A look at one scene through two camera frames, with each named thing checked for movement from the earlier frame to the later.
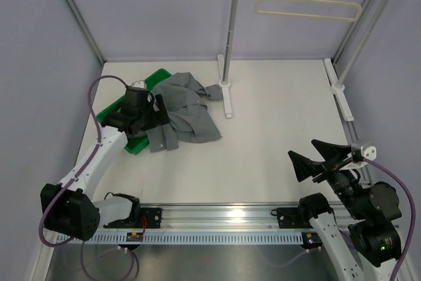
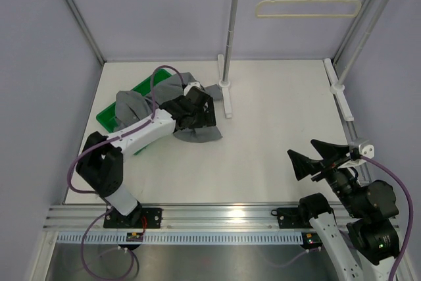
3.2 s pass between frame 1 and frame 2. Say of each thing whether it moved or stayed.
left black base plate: stayed
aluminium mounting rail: stayed
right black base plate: stayed
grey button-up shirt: moved
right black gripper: stayed
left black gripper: moved
